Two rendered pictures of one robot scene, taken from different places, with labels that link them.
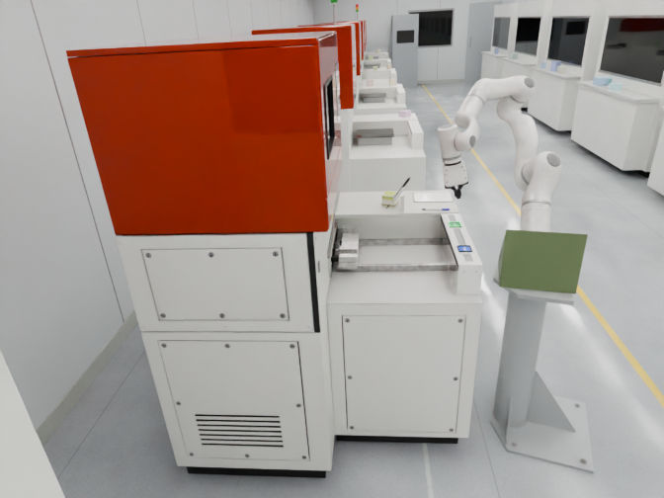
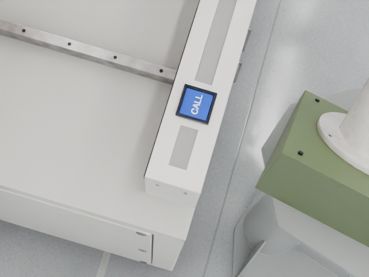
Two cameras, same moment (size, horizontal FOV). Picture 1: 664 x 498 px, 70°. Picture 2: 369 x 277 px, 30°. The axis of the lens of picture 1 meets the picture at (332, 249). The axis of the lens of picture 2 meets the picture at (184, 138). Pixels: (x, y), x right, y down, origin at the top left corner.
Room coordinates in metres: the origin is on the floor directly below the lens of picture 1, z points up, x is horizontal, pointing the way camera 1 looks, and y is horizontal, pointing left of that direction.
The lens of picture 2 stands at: (1.43, -0.55, 2.03)
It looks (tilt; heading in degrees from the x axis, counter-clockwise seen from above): 75 degrees down; 0
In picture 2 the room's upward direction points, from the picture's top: 11 degrees clockwise
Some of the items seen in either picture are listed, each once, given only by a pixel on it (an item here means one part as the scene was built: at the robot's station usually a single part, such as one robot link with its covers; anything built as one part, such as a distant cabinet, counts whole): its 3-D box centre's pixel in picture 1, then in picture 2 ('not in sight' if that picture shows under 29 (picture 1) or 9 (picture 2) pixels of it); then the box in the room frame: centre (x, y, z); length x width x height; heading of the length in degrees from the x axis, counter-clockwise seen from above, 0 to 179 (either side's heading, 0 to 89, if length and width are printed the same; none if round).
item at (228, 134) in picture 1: (238, 122); not in sight; (1.88, 0.34, 1.52); 0.81 x 0.75 x 0.59; 174
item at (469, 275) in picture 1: (457, 250); (214, 48); (1.92, -0.57, 0.89); 0.55 x 0.09 x 0.14; 174
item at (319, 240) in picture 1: (325, 237); not in sight; (1.85, 0.03, 1.02); 0.82 x 0.03 x 0.40; 174
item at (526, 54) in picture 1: (539, 54); not in sight; (10.53, -4.53, 1.00); 1.80 x 1.08 x 2.00; 174
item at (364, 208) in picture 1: (394, 213); not in sight; (2.39, -0.35, 0.89); 0.62 x 0.35 x 0.14; 84
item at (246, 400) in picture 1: (263, 352); not in sight; (1.88, 0.36, 0.41); 0.82 x 0.71 x 0.82; 174
